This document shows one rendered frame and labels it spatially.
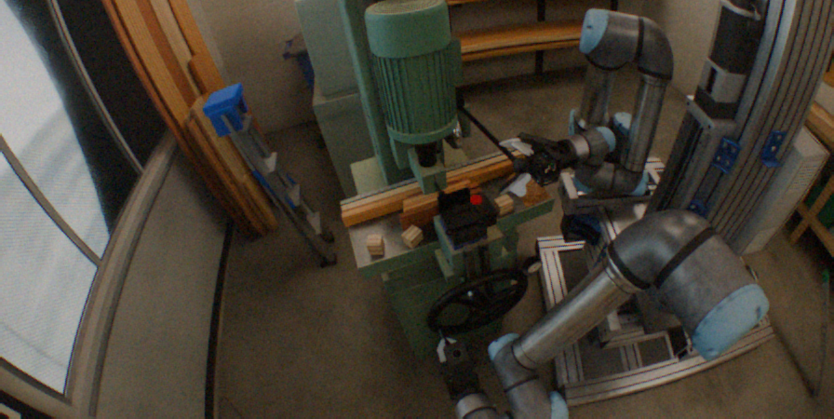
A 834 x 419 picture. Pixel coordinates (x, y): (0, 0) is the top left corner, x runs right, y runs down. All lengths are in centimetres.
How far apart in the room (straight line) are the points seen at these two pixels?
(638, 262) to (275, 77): 314
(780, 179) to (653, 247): 78
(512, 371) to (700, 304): 38
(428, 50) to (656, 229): 51
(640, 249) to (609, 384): 110
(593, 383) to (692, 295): 111
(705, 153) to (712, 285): 56
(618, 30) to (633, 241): 51
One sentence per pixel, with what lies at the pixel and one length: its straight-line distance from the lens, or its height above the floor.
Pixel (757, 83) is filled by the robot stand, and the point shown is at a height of 138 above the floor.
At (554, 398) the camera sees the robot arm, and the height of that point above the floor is 97.
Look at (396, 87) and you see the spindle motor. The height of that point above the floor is 131.
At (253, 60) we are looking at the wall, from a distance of 326.
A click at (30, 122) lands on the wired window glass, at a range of 162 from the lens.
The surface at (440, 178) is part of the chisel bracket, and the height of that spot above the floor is 101.
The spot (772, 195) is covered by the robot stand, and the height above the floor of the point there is 106.
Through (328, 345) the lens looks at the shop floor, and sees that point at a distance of 185.
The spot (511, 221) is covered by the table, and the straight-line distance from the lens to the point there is 99.
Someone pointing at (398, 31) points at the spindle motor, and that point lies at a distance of 66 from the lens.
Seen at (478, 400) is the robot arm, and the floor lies 94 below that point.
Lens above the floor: 163
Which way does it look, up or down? 43 degrees down
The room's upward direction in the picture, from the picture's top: 10 degrees counter-clockwise
